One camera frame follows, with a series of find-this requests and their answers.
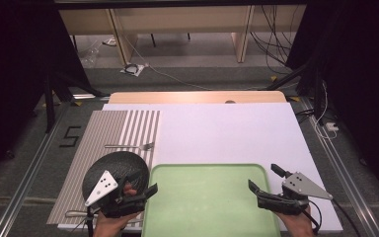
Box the plastic bag with black cable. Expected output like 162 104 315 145
120 62 145 77

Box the grey striped placemat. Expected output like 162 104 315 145
46 110 161 229

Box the aluminium floor rail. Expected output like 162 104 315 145
0 102 73 237
300 97 377 237

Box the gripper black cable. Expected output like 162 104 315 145
301 197 363 237
78 206 95 237

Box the bundle of black cables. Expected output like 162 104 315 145
250 4 307 75

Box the person's right hand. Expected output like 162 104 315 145
274 205 317 237

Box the light wooden desk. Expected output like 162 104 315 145
58 4 307 65

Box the white foam board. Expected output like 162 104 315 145
57 102 343 233

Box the thin white adapter cable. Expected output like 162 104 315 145
313 80 339 140

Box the black textured plate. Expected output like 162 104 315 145
82 151 151 207

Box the silver fork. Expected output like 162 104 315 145
104 141 155 152

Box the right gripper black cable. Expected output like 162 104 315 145
301 197 363 237

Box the long white floor cable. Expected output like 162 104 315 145
121 33 268 92

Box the black metal stand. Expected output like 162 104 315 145
260 62 326 117
43 70 112 133

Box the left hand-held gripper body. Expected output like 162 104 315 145
84 170 146 219

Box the green plastic tray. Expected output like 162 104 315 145
141 163 281 237

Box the person's left hand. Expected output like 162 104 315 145
93 183 138 237

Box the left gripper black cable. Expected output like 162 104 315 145
78 206 95 237

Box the clear crumpled plastic bag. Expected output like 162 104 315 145
78 39 102 67

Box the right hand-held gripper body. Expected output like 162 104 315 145
256 171 334 216

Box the black curtain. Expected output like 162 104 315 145
0 0 94 186
285 0 379 211

